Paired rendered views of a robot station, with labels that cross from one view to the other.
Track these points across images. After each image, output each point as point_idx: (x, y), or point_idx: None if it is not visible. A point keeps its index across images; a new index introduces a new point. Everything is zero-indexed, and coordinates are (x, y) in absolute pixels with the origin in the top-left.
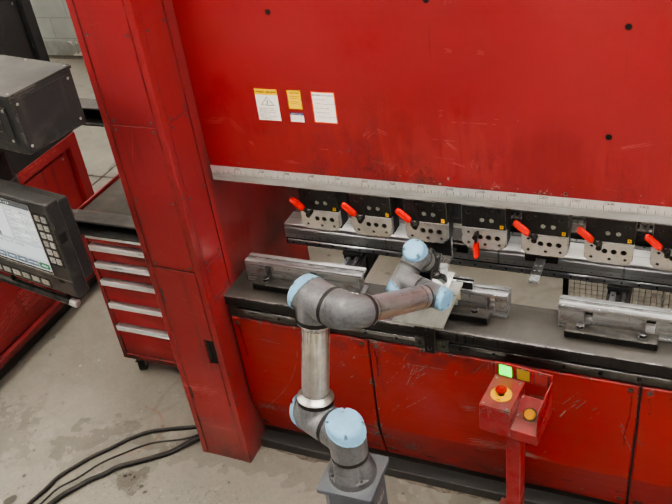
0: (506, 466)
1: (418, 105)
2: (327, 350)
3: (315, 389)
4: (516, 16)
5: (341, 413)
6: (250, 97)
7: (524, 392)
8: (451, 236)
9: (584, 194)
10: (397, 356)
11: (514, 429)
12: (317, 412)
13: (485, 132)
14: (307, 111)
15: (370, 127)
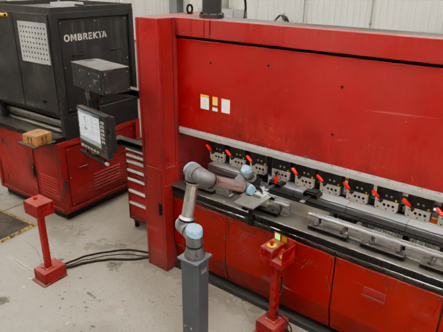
0: (270, 284)
1: (261, 110)
2: (194, 195)
3: (186, 212)
4: (300, 77)
5: (194, 224)
6: (198, 97)
7: (283, 248)
8: (269, 174)
9: (321, 159)
10: (236, 226)
11: (273, 261)
12: (184, 222)
13: (285, 125)
14: (219, 107)
15: (242, 117)
